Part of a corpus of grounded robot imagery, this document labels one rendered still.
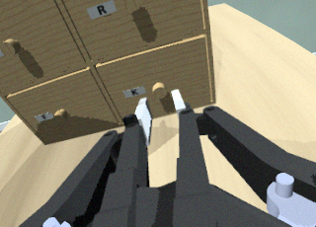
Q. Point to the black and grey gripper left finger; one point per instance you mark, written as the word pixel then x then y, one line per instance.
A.
pixel 79 198

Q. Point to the brown wooden drawer front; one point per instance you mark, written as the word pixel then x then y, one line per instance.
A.
pixel 36 31
pixel 106 27
pixel 66 106
pixel 165 68

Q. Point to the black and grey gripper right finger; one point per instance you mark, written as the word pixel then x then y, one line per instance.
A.
pixel 286 183

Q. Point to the small wooden chest of drawers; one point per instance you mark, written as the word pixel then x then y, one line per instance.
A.
pixel 92 64

